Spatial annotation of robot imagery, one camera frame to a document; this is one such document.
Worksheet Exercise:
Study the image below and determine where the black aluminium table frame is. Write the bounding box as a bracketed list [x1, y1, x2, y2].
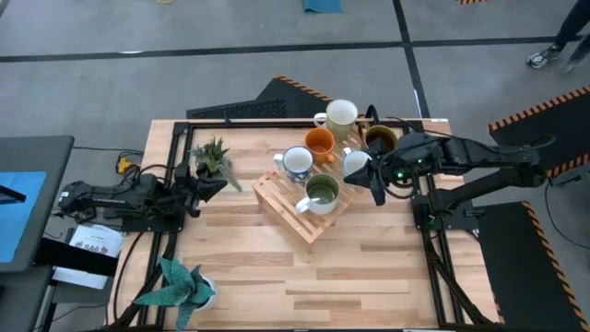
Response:
[108, 118, 502, 332]

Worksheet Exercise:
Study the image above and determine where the dark olive glazed mug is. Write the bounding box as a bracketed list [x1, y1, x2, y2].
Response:
[358, 123, 400, 153]

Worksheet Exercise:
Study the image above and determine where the tall teal patterned mug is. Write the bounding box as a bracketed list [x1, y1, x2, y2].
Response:
[313, 98, 360, 143]

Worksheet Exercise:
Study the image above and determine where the white mug with green inside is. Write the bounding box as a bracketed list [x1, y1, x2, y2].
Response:
[295, 172, 341, 216]

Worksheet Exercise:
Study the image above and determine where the blue sheet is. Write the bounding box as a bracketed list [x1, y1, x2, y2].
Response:
[0, 171, 48, 264]

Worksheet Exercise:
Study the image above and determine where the yellow cable connector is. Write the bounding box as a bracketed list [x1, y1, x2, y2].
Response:
[114, 154, 133, 175]

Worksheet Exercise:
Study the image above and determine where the succulent plant in black pot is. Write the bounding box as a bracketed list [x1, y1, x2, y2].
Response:
[190, 136, 243, 193]

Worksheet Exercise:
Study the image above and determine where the orange mug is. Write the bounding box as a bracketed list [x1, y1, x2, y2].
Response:
[303, 127, 337, 166]

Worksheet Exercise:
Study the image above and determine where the perforated black hazard-striped mat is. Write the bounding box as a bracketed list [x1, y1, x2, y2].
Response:
[185, 75, 334, 120]

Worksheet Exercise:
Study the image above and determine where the white printed paper sheet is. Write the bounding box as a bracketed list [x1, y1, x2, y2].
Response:
[67, 224, 124, 259]

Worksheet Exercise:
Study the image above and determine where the slatted wooden rack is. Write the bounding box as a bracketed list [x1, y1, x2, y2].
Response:
[252, 126, 370, 245]

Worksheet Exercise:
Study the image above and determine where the grey desk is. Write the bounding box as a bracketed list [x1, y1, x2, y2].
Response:
[0, 135, 76, 332]

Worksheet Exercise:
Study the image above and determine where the snake plant in white pot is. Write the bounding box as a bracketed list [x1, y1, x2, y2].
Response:
[133, 256, 220, 332]

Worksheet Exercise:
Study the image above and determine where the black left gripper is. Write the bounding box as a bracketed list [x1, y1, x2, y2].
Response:
[172, 161, 230, 219]

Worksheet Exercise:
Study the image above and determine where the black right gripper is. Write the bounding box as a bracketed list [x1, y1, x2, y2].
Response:
[343, 133, 446, 208]

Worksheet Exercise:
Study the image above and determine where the person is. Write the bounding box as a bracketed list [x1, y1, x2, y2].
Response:
[526, 0, 590, 75]

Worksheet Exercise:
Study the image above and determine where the black hazard-striped floor mat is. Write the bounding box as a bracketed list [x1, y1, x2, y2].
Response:
[488, 85, 590, 179]
[477, 201, 590, 332]

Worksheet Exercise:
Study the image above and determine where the blue and white mug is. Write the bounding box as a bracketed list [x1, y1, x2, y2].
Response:
[273, 145, 314, 184]

